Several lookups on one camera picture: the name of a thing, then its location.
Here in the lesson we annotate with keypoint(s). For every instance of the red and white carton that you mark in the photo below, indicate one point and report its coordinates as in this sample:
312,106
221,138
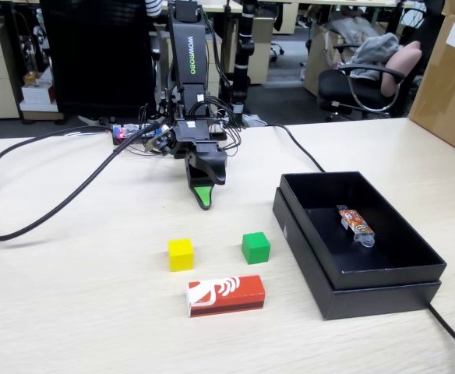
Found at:
227,298

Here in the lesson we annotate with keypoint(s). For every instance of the person in striped shirt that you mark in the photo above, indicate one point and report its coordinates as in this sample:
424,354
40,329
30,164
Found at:
153,8

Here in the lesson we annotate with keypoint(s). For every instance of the black office chair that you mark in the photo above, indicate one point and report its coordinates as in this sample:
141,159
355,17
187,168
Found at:
332,87

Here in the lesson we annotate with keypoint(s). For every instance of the white power strip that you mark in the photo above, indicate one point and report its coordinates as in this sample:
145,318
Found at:
91,120

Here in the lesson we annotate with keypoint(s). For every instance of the large black panel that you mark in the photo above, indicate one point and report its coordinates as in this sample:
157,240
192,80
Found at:
95,58

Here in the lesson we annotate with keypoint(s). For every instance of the beige desk side panel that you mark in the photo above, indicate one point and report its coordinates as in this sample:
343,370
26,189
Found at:
262,50

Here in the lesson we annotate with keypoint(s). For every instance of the colourful candy pack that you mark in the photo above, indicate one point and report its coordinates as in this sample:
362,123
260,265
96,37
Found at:
354,222

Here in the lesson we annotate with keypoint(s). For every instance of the black cardboard box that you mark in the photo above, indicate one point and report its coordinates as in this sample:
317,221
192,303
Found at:
391,278

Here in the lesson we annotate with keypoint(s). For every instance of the controller circuit board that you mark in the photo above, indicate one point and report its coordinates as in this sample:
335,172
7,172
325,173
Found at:
126,130

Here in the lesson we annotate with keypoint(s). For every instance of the stack of white boxes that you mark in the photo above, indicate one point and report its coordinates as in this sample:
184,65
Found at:
36,95

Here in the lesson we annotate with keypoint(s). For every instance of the black pole with white bands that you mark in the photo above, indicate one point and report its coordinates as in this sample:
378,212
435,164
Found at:
243,46

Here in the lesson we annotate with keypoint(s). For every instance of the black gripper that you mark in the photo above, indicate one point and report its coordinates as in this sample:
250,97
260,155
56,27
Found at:
190,134

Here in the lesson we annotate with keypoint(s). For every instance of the large brown cardboard box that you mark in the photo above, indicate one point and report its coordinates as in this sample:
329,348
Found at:
445,85

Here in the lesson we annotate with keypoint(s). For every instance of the green wooden cube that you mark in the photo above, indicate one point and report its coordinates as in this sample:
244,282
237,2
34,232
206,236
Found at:
255,249

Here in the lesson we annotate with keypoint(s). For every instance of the pink cushion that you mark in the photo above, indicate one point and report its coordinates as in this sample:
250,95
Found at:
401,68

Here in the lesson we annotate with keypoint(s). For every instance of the grey cloth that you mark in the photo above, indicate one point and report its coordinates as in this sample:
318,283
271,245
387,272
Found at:
375,52

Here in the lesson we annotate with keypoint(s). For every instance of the yellow wooden cube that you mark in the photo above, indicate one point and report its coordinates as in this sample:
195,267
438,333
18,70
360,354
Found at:
180,257

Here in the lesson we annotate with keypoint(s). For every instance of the black open box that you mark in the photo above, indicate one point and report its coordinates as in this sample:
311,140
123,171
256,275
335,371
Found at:
383,302

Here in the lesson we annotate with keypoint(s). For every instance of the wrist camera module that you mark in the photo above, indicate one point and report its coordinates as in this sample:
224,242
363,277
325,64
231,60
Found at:
164,144

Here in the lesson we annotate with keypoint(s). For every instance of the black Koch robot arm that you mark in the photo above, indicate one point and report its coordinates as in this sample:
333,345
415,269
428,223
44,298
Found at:
190,58

